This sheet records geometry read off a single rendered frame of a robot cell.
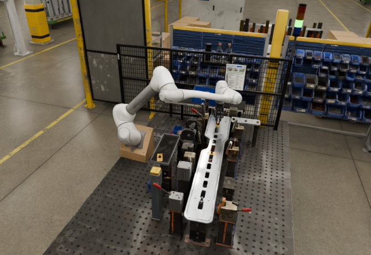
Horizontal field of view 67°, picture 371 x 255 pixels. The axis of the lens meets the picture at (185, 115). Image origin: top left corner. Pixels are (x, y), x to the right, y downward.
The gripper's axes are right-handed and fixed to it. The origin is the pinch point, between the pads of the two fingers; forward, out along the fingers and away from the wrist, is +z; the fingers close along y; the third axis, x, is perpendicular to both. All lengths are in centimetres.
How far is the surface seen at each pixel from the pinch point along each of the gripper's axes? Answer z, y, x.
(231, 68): -35, 5, 54
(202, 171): 5, -4, -72
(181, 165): -6, -19, -81
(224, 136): 4.8, 8.0, -17.9
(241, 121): 4.7, 22.4, 13.5
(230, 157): 9.0, 15.8, -43.2
